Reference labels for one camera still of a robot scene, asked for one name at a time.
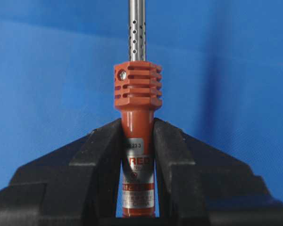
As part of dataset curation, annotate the red soldering iron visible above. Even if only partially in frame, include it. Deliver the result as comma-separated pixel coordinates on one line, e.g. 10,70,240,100
115,0,162,218

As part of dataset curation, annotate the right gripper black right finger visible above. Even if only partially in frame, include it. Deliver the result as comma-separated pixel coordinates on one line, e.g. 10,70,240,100
153,119,283,226

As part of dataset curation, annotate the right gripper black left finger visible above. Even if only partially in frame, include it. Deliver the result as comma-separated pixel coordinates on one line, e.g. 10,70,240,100
0,120,123,226

